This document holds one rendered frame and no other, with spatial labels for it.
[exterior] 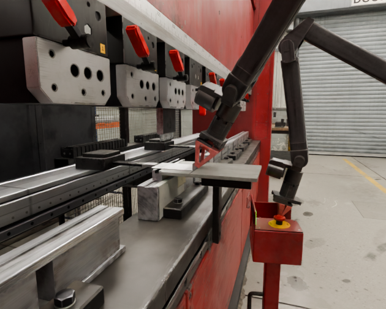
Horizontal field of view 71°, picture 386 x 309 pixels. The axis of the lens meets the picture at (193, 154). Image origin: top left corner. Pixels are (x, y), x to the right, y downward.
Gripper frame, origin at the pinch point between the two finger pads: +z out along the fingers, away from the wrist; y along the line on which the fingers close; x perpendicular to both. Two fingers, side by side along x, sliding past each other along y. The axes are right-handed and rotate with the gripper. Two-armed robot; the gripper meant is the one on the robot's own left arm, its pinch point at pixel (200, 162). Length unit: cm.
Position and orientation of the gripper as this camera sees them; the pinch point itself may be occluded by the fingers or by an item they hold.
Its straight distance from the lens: 80.1
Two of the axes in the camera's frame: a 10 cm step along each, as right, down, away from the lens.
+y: -3.2, 1.5, -9.4
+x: 8.4, 5.1, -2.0
